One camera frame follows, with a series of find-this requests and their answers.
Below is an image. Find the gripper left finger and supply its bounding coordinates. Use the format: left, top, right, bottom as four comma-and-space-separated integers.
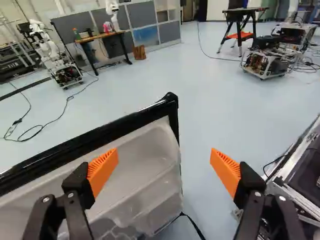
22, 147, 120, 240

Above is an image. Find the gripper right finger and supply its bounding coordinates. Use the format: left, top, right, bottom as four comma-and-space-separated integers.
209, 147, 307, 240

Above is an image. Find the black fridge door white lining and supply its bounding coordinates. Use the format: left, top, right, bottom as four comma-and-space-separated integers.
0, 91, 185, 240

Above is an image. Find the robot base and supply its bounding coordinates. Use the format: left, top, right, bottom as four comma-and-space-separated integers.
232, 116, 320, 240

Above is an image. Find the metal equipment cart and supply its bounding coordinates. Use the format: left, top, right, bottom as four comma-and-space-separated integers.
271, 21, 318, 52
240, 46, 304, 81

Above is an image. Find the white robot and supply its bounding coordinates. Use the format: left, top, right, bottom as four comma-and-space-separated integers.
28, 18, 85, 90

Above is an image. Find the small wooden crate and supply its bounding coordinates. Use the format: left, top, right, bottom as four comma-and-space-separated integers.
132, 44, 147, 61

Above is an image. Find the wooden desk with black legs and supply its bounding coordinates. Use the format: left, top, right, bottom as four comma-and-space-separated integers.
74, 30, 133, 77

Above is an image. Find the black and orange workbench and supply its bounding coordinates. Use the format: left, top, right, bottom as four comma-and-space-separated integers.
216, 6, 270, 55

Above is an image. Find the grey partition wall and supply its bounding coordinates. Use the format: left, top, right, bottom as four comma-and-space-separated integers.
49, 0, 181, 59

